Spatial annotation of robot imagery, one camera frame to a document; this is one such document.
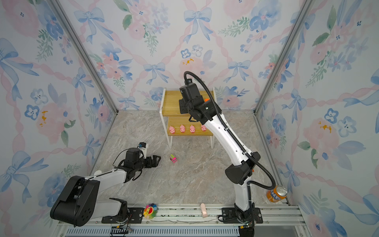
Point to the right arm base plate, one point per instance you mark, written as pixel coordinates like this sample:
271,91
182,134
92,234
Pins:
233,215

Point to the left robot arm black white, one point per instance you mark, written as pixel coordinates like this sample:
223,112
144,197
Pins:
78,203

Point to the orange soda can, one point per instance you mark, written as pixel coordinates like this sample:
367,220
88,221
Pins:
277,194

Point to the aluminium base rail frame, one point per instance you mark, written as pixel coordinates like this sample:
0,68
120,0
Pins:
187,221

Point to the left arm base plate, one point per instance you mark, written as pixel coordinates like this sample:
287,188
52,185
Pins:
131,215

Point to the white wood two-tier shelf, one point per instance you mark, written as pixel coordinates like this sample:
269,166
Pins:
170,116

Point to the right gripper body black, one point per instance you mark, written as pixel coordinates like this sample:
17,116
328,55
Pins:
184,110

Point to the pink green toy truck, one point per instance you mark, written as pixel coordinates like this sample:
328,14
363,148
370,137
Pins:
173,158

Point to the pink eraser block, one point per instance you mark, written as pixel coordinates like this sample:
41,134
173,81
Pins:
203,209

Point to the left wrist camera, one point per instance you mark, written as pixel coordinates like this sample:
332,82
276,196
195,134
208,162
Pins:
143,146

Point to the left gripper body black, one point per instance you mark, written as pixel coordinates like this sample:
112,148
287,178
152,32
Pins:
146,163

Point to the rainbow flower plush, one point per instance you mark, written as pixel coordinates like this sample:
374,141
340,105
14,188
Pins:
150,211

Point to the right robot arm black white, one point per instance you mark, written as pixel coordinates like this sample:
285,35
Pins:
243,159

